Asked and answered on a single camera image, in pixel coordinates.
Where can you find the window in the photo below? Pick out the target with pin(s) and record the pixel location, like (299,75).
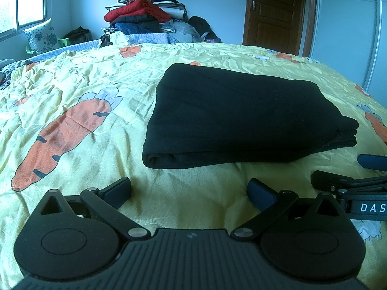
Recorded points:
(27,0)

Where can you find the dark bag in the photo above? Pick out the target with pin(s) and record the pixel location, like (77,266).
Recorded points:
(77,34)

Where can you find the pile of clothes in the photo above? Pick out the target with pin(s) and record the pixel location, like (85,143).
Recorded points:
(136,12)

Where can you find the white wardrobe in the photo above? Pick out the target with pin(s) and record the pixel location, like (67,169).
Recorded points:
(344,36)

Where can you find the blue quilted bedspread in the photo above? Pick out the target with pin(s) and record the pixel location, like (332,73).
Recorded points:
(145,37)

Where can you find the grey cloth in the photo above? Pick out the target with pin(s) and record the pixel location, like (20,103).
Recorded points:
(4,72)

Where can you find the green plastic chair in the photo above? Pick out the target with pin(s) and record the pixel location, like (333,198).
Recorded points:
(65,40)

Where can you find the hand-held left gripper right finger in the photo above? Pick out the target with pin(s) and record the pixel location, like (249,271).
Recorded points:
(261,193)

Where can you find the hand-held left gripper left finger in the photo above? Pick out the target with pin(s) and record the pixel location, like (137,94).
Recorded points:
(118,188)

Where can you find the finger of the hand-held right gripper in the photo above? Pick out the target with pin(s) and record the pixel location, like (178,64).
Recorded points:
(373,162)
(323,178)

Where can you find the black pants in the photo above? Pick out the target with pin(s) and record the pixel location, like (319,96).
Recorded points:
(235,117)

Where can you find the brown wooden door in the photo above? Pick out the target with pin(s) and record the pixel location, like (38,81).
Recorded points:
(278,21)

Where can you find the yellow carrot print blanket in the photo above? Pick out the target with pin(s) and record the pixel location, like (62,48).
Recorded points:
(90,81)

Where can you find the floral pillow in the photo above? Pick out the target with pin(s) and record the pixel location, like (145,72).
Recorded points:
(43,37)

